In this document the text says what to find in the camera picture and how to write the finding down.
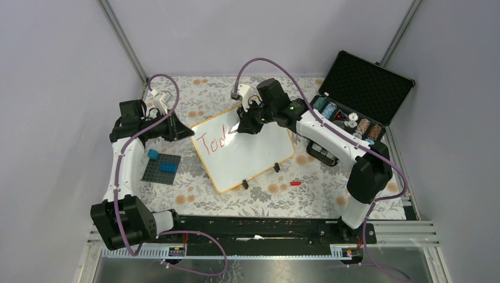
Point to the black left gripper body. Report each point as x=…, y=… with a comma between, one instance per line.
x=163, y=128

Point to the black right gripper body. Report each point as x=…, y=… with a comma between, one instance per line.
x=256, y=117

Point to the yellow framed whiteboard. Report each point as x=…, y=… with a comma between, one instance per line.
x=230, y=159

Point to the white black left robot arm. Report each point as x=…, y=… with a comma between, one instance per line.
x=121, y=218

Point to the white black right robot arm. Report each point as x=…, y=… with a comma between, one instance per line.
x=369, y=172

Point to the loose blue lego brick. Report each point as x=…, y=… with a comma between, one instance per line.
x=153, y=154

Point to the grey blue lego plate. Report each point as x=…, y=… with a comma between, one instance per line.
x=162, y=169

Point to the black poker chip case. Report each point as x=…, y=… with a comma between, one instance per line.
x=361, y=97

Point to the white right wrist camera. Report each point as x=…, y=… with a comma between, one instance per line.
x=243, y=93

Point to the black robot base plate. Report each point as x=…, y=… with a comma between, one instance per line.
x=223, y=231

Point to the aluminium frame rail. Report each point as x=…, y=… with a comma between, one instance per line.
x=123, y=40

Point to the grey slotted cable duct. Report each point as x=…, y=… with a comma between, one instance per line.
x=195, y=251

